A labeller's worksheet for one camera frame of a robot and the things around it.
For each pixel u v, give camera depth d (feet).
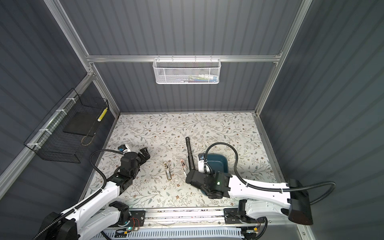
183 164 2.92
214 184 1.70
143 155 2.54
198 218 2.47
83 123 2.59
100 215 1.86
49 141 2.11
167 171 2.89
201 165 2.15
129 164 2.11
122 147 2.41
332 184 1.38
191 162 3.00
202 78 3.01
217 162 3.01
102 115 2.66
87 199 1.58
